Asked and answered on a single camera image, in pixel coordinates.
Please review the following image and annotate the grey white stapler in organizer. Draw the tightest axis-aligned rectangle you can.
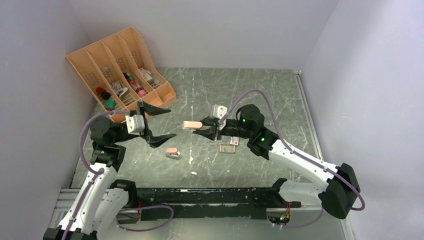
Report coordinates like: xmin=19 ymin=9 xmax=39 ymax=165
xmin=118 ymin=87 xmax=129 ymax=99

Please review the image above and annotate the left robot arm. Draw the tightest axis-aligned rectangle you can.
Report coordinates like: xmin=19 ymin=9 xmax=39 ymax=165
xmin=43 ymin=101 xmax=175 ymax=240

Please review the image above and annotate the peach plastic file organizer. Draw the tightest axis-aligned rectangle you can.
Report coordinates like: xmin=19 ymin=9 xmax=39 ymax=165
xmin=66 ymin=27 xmax=177 ymax=111

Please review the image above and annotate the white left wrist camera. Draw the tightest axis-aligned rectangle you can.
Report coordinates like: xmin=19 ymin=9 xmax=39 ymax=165
xmin=125 ymin=114 xmax=146 ymax=135

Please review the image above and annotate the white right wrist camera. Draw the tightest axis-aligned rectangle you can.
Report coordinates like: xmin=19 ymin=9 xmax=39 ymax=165
xmin=209 ymin=104 xmax=228 ymax=120

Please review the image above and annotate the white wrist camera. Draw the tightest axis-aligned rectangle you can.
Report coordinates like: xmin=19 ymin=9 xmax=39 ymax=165
xmin=125 ymin=114 xmax=146 ymax=135
xmin=209 ymin=104 xmax=228 ymax=120

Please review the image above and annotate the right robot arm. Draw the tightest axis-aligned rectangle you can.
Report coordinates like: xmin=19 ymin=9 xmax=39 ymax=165
xmin=194 ymin=104 xmax=361 ymax=220

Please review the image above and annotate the small staple box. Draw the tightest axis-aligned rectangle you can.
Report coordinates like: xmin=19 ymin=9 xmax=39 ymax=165
xmin=229 ymin=136 xmax=240 ymax=146

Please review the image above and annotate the red round stamp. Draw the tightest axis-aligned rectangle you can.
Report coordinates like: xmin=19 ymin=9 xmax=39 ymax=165
xmin=96 ymin=87 xmax=104 ymax=95

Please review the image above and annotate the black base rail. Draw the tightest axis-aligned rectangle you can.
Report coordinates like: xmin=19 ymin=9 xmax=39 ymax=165
xmin=124 ymin=187 xmax=302 ymax=220

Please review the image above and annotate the black round stamp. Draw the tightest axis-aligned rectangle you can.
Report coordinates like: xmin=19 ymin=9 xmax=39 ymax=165
xmin=100 ymin=91 xmax=111 ymax=101

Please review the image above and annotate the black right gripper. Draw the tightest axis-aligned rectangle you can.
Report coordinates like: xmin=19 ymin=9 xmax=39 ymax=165
xmin=193 ymin=115 xmax=253 ymax=141

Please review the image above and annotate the cardboard staple tray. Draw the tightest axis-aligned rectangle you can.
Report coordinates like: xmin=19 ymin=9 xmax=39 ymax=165
xmin=218 ymin=144 xmax=236 ymax=154

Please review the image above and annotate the green stamp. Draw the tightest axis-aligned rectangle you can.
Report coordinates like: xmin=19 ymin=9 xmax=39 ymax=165
xmin=104 ymin=98 xmax=116 ymax=111

